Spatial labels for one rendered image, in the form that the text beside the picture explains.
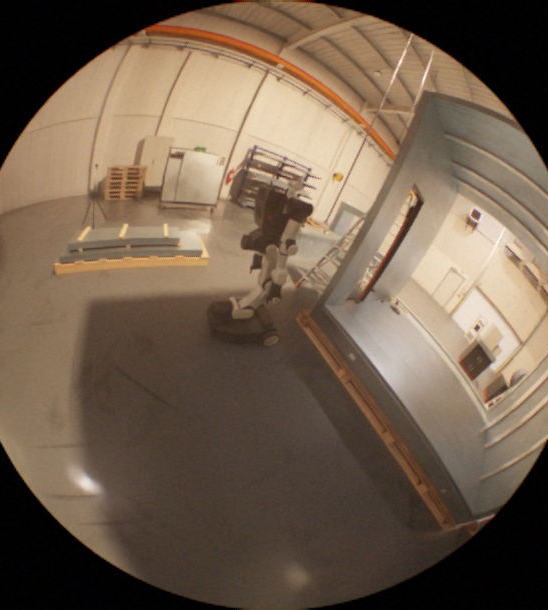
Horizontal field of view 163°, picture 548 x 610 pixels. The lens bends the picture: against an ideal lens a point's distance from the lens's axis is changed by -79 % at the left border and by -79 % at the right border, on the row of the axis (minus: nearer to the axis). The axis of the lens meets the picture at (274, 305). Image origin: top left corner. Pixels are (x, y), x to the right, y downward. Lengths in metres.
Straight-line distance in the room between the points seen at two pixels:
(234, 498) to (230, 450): 0.37
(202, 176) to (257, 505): 5.80
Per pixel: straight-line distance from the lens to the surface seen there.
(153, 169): 7.27
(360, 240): 1.94
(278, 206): 1.30
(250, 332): 1.78
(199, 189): 5.35
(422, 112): 2.37
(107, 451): 1.59
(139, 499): 1.53
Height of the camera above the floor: 1.45
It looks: 36 degrees down
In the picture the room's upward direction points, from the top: 25 degrees clockwise
